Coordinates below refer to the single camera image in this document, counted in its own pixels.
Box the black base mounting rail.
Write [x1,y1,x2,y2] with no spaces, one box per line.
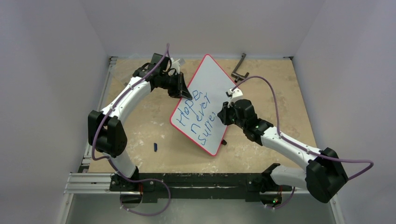
[109,173,280,203]

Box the red-framed whiteboard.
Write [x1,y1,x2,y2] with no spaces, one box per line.
[170,55,235,156]

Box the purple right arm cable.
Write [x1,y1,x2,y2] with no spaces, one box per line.
[231,76,375,181]

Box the aluminium frame rail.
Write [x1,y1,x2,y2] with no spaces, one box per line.
[64,173,140,195]

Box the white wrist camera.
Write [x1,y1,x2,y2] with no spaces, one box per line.
[170,57,185,74]
[226,88,243,108]

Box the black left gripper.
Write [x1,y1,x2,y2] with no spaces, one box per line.
[159,71,191,100]

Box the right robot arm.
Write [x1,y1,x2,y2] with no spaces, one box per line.
[217,99,348,203]

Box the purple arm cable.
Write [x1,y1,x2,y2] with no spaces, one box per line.
[231,76,375,181]
[91,42,171,186]

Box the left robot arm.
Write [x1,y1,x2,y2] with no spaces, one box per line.
[88,53,192,191]

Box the dark metal L bracket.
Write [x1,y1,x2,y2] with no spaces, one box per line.
[231,53,250,83]

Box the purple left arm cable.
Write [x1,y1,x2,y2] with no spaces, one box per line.
[91,42,171,186]

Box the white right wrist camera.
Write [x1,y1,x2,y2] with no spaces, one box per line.
[226,88,243,108]

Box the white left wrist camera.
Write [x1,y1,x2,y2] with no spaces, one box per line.
[170,57,185,74]

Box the clear plastic screw box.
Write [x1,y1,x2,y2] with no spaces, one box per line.
[113,59,137,86]

